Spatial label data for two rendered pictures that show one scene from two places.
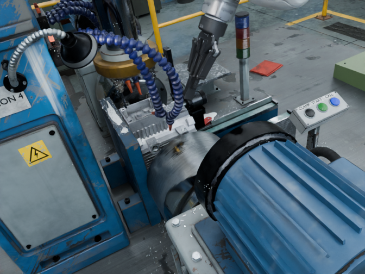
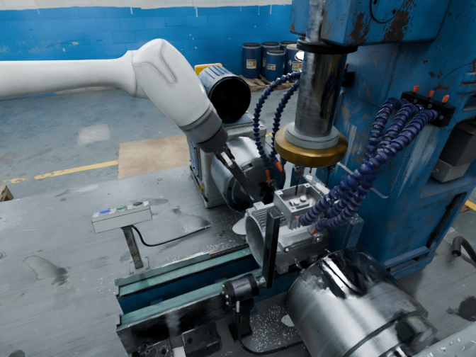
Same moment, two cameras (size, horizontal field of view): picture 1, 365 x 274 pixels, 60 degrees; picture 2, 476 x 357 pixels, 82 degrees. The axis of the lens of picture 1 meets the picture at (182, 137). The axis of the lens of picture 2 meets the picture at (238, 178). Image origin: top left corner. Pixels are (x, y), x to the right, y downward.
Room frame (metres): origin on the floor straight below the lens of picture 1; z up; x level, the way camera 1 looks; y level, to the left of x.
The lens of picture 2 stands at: (1.45, -0.09, 1.64)
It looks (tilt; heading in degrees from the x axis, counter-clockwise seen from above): 35 degrees down; 178
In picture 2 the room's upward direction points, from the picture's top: straight up
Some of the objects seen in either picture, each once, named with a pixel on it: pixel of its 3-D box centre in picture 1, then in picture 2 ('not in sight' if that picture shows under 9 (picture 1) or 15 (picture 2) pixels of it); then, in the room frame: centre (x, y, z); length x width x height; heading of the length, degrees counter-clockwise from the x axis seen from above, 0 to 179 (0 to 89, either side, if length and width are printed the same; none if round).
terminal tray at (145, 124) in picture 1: (143, 118); (299, 205); (0.84, 0.11, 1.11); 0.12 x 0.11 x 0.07; 110
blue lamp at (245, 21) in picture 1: (241, 20); not in sight; (1.31, -0.33, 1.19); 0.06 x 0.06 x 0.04
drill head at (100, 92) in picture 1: (128, 91); (362, 328); (1.16, 0.18, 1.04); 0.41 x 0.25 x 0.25; 20
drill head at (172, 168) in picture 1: (213, 202); (241, 168); (0.51, -0.05, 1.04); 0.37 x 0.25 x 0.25; 20
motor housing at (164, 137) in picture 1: (161, 137); (284, 231); (0.85, 0.07, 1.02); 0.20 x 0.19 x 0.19; 110
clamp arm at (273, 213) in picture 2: (172, 81); (269, 252); (1.02, 0.00, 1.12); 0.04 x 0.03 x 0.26; 110
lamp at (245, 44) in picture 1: (242, 41); not in sight; (1.31, -0.33, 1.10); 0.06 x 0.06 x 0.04
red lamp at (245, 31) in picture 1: (242, 31); not in sight; (1.31, -0.33, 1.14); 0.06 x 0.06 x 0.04
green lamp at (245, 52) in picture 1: (243, 51); not in sight; (1.31, -0.33, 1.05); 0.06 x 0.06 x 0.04
